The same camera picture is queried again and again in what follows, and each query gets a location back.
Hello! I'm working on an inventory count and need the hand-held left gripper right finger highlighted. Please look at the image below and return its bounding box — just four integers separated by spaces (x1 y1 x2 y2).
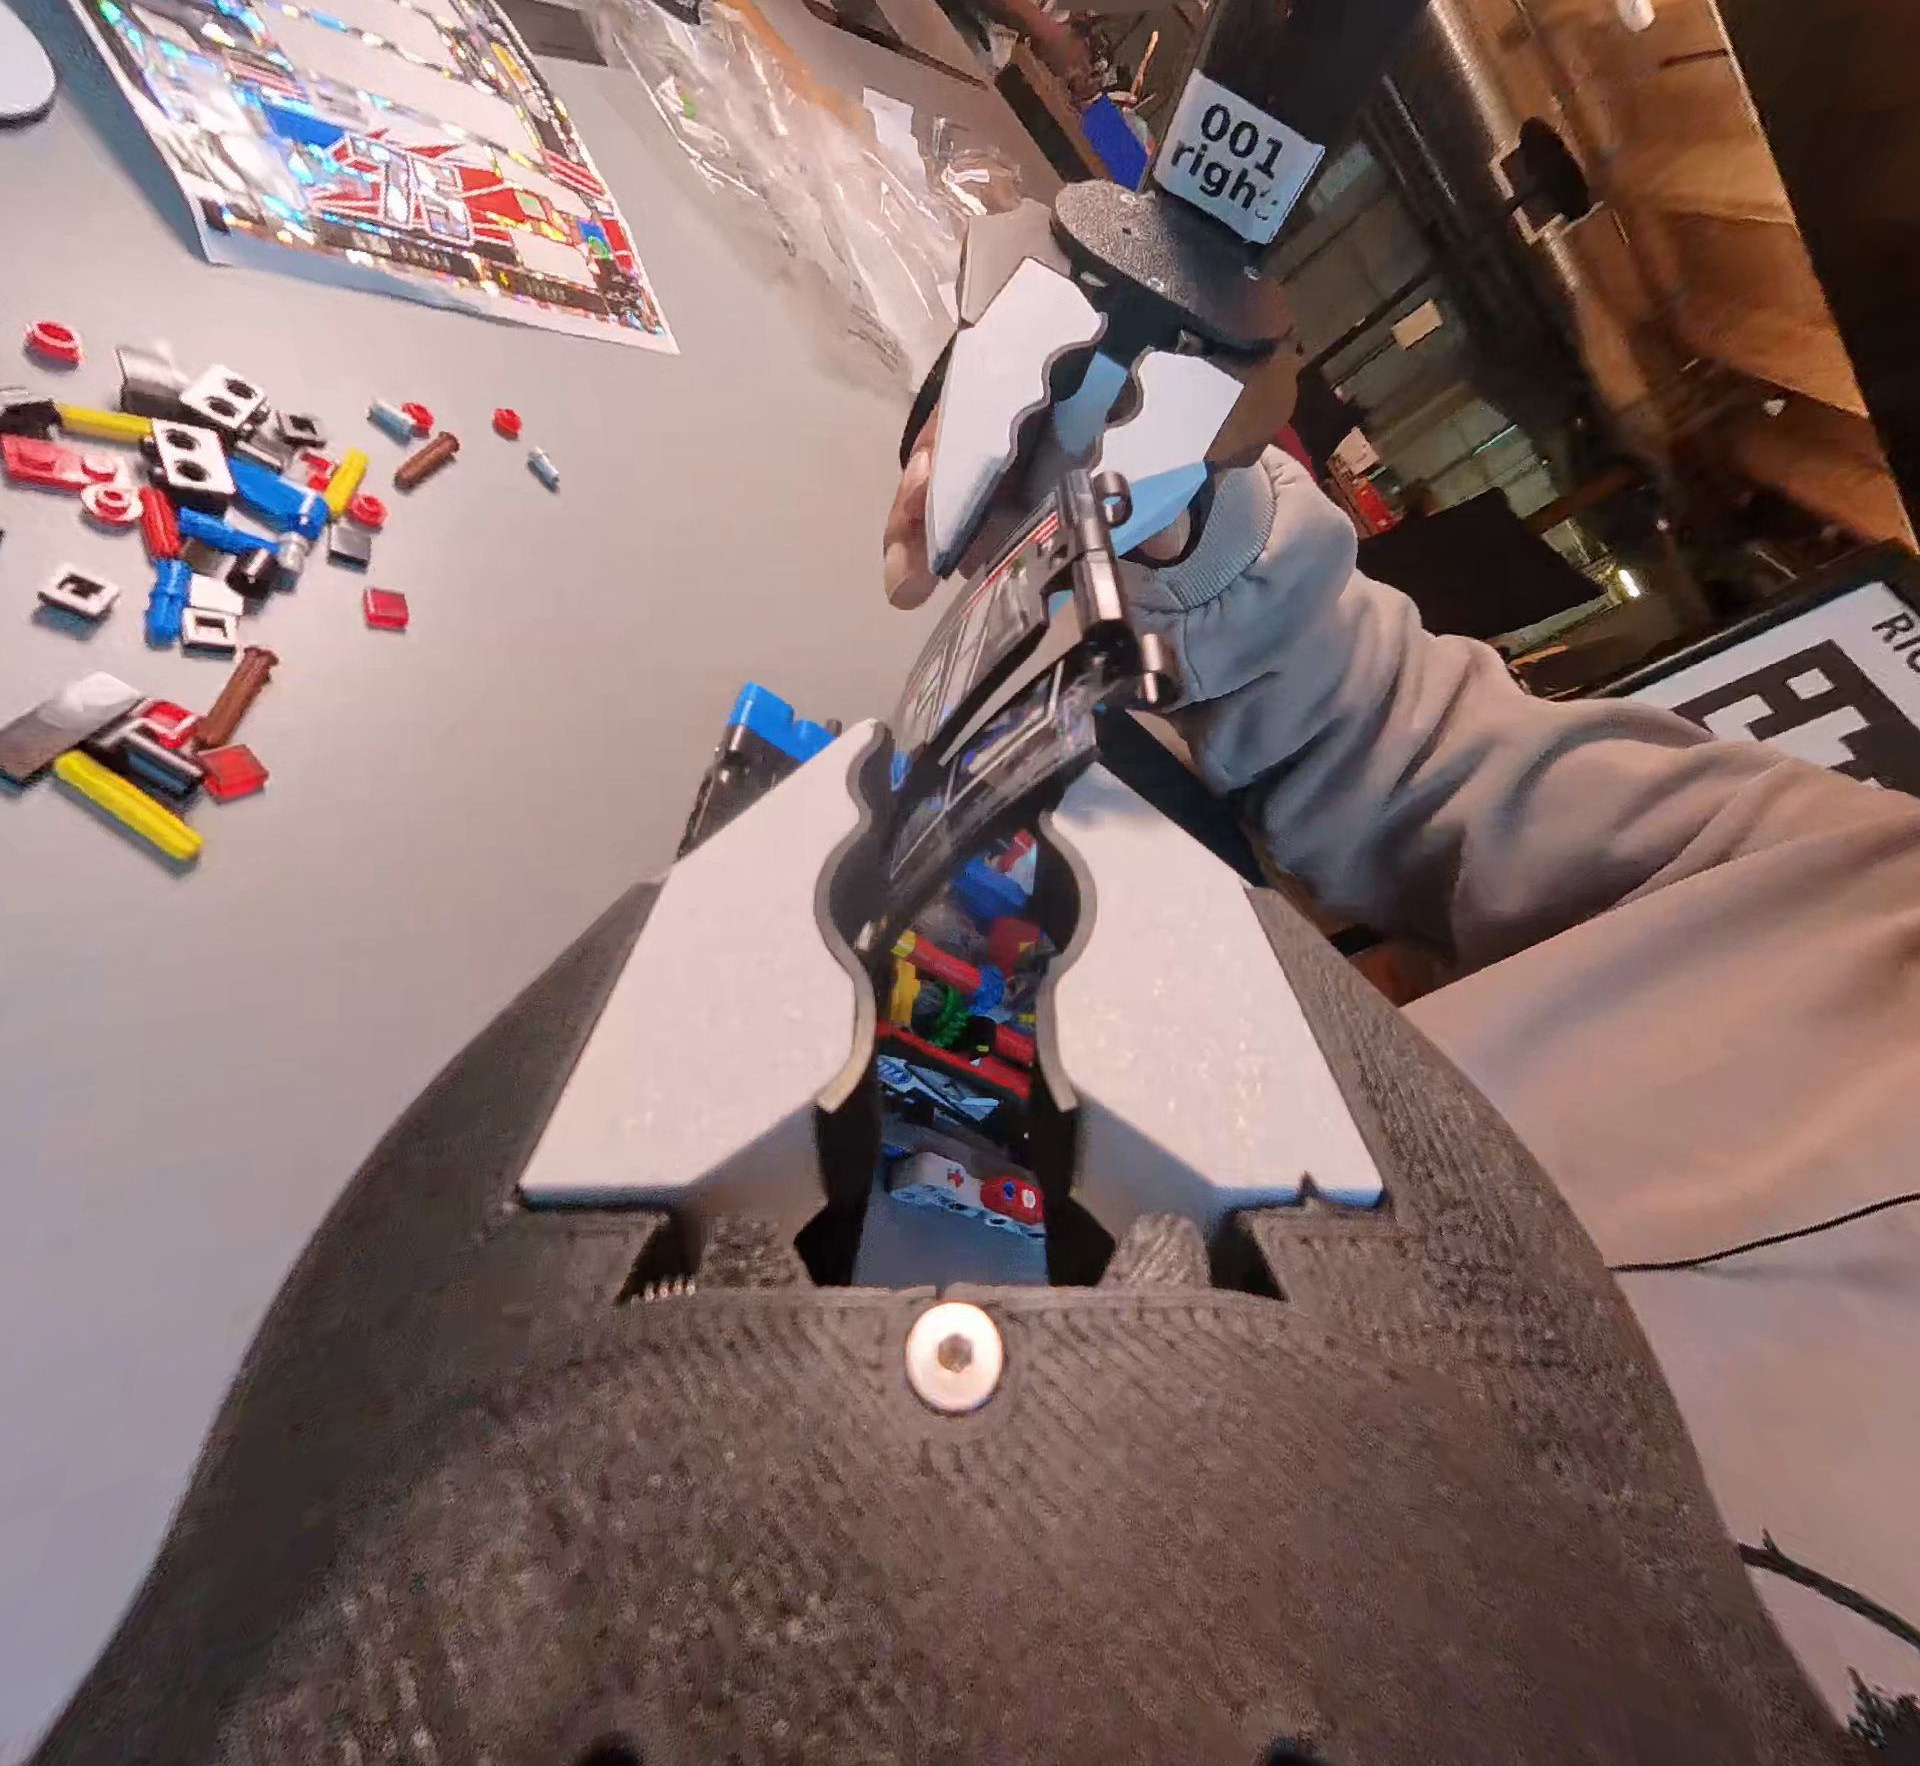
1032 761 1386 1285

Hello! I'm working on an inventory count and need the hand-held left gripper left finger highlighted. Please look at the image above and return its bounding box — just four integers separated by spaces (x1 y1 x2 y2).
516 721 897 1241

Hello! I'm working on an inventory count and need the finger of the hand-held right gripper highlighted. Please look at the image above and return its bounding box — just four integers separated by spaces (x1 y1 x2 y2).
919 256 1109 582
1082 345 1250 556

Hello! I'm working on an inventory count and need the lego race car model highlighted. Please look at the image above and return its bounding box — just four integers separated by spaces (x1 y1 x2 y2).
678 467 1180 1253

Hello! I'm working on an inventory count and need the person's right forearm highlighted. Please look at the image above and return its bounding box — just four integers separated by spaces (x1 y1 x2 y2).
1118 445 1920 976

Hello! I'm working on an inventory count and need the pile of small lego pieces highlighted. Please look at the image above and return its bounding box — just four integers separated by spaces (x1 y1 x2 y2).
0 319 571 873

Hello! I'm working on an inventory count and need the blue storage bin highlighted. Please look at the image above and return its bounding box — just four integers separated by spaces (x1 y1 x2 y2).
1078 90 1161 196

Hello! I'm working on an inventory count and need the heap of clear plastic bags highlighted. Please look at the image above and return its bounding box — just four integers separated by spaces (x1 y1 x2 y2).
535 0 1053 377

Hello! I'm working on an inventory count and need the holographic sticker sheet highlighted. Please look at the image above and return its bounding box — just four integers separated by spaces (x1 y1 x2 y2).
0 0 682 361

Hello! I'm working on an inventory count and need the white book stand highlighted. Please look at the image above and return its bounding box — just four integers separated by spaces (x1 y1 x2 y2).
0 0 62 129

